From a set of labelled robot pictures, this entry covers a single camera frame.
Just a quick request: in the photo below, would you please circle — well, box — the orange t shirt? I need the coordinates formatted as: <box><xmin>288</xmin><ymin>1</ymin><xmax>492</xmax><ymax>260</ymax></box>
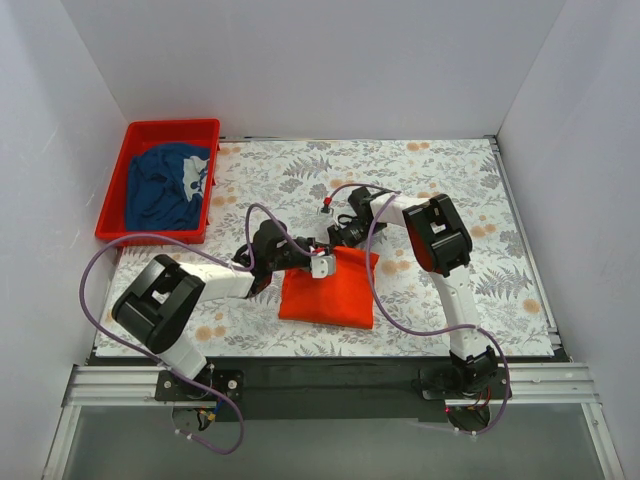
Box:
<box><xmin>278</xmin><ymin>247</ymin><xmax>379</xmax><ymax>330</ymax></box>

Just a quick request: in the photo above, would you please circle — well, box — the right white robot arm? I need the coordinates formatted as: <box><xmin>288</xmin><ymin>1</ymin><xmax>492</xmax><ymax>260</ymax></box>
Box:
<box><xmin>327</xmin><ymin>183</ymin><xmax>500</xmax><ymax>398</ymax></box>

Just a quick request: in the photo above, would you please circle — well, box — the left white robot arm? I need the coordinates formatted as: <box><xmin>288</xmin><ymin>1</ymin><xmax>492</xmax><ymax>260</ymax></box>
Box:
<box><xmin>112</xmin><ymin>220</ymin><xmax>336</xmax><ymax>400</ymax></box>

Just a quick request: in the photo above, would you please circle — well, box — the floral table mat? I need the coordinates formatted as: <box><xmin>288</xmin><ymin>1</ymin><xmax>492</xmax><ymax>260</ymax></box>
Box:
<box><xmin>96</xmin><ymin>140</ymin><xmax>553</xmax><ymax>363</ymax></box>

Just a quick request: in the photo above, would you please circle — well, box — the blue t shirt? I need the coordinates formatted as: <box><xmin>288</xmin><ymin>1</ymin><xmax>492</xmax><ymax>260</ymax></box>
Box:
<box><xmin>125</xmin><ymin>142</ymin><xmax>211</xmax><ymax>231</ymax></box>

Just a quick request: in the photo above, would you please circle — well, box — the red plastic bin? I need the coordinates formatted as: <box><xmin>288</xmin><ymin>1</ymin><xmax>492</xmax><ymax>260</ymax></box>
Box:
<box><xmin>95</xmin><ymin>118</ymin><xmax>220</xmax><ymax>244</ymax></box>

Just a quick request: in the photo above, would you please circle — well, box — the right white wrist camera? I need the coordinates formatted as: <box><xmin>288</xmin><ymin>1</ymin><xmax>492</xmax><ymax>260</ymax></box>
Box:
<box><xmin>318</xmin><ymin>197</ymin><xmax>334</xmax><ymax>216</ymax></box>

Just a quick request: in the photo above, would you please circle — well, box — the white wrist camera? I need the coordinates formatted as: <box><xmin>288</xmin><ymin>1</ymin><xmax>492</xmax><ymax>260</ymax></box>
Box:
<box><xmin>309</xmin><ymin>253</ymin><xmax>336</xmax><ymax>279</ymax></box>
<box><xmin>318</xmin><ymin>197</ymin><xmax>334</xmax><ymax>216</ymax></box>

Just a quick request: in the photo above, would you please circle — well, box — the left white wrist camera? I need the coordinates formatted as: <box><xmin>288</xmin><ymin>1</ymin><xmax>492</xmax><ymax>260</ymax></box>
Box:
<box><xmin>309</xmin><ymin>253</ymin><xmax>336</xmax><ymax>279</ymax></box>

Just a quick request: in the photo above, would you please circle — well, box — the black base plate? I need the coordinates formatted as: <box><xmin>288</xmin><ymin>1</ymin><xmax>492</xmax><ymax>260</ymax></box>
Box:
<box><xmin>154</xmin><ymin>353</ymin><xmax>514</xmax><ymax>424</ymax></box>

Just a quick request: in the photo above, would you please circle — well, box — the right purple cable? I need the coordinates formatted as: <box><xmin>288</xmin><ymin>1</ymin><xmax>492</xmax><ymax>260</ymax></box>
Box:
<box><xmin>324</xmin><ymin>183</ymin><xmax>512</xmax><ymax>437</ymax></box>

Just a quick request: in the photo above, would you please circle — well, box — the purple cable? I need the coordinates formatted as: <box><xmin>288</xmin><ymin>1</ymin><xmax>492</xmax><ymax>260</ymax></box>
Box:
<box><xmin>79</xmin><ymin>202</ymin><xmax>321</xmax><ymax>455</ymax></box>
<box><xmin>324</xmin><ymin>183</ymin><xmax>512</xmax><ymax>437</ymax></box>

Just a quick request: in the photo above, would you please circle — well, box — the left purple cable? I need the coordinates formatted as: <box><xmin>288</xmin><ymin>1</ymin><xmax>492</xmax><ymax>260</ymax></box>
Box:
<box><xmin>79</xmin><ymin>202</ymin><xmax>321</xmax><ymax>455</ymax></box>

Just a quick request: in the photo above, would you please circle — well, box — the aluminium mounting rail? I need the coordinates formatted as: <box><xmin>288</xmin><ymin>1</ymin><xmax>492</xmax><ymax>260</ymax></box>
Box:
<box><xmin>63</xmin><ymin>363</ymin><xmax>599</xmax><ymax>406</ymax></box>

